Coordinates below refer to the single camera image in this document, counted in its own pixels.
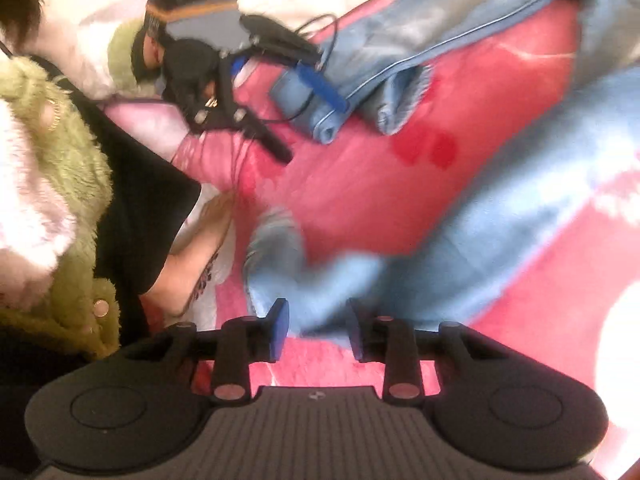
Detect blue denim jeans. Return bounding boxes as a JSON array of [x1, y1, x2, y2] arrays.
[[242, 0, 640, 351]]

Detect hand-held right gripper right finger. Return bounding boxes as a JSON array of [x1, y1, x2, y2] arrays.
[[345, 298, 507, 402]]

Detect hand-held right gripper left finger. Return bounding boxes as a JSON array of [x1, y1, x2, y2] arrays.
[[122, 298, 291, 402]]

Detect person's head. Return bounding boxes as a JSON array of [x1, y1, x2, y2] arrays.
[[0, 0, 43, 58]]

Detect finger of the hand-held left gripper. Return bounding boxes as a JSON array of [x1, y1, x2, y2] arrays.
[[186, 56, 295, 164], [239, 14, 352, 112]]

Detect black pants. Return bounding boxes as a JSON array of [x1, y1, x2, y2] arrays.
[[0, 95, 203, 480]]

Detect green fleece jacket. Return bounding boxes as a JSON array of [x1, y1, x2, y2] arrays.
[[0, 55, 123, 361]]

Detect person's bare foot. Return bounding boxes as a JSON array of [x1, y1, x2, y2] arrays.
[[150, 192, 236, 313]]

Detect pink floral blanket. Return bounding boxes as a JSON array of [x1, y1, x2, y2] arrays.
[[40, 0, 640, 480]]

